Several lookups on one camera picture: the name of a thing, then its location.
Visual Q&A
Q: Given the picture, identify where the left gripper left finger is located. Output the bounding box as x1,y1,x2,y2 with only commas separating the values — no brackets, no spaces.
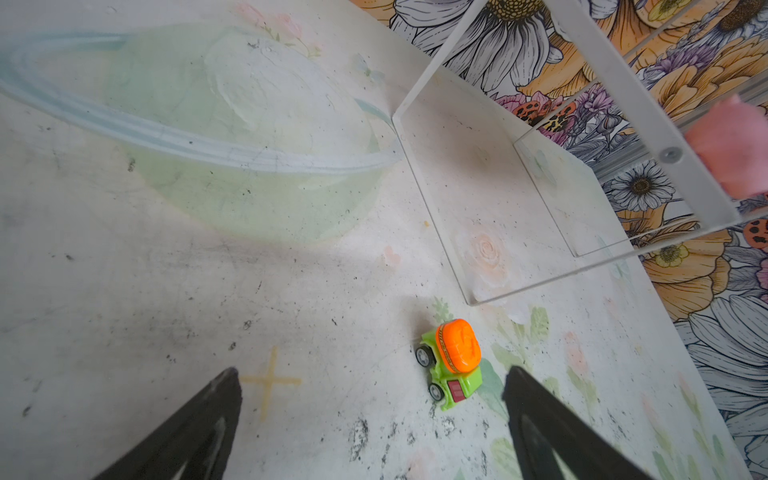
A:
97,367,242,479

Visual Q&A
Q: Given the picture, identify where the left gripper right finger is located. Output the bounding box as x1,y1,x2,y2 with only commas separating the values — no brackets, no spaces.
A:
503,366,649,479

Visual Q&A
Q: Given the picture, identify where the orange green toy car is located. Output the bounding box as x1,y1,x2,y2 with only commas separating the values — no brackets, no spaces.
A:
415,319,483,411

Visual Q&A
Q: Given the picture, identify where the wooden two-tier white-frame shelf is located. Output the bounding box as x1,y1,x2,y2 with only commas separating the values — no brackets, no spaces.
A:
387,1,767,306

